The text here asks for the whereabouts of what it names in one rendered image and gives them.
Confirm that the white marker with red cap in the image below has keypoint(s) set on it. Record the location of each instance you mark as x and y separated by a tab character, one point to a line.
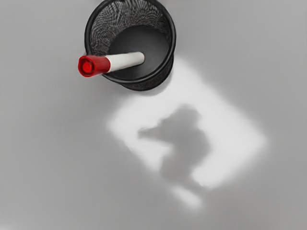
120	61

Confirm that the black mesh pen holder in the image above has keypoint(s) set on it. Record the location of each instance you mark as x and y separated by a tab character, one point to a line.
144	40

